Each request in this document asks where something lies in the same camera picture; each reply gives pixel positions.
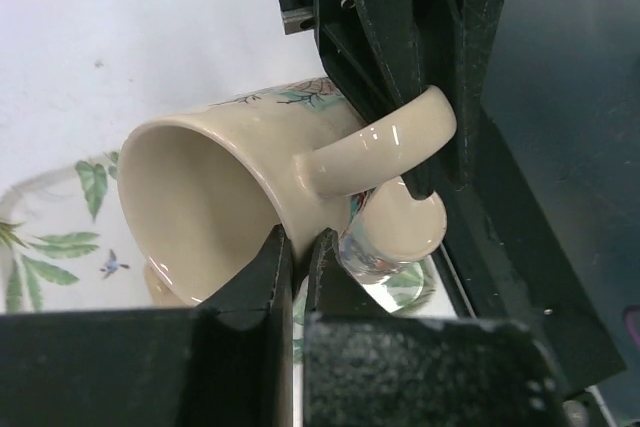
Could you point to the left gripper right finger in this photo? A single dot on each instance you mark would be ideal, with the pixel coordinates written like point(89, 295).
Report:
point(365, 367)

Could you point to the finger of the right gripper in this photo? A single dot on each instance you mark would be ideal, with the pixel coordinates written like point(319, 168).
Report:
point(381, 54)
point(547, 225)

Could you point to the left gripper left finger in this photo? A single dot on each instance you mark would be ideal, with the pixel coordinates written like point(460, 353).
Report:
point(225, 362)

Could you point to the cream leaf pattern mug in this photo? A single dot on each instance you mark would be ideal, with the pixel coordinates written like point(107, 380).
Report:
point(202, 189)

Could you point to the floral plastic tray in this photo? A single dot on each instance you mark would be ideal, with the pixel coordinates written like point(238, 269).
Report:
point(66, 246)

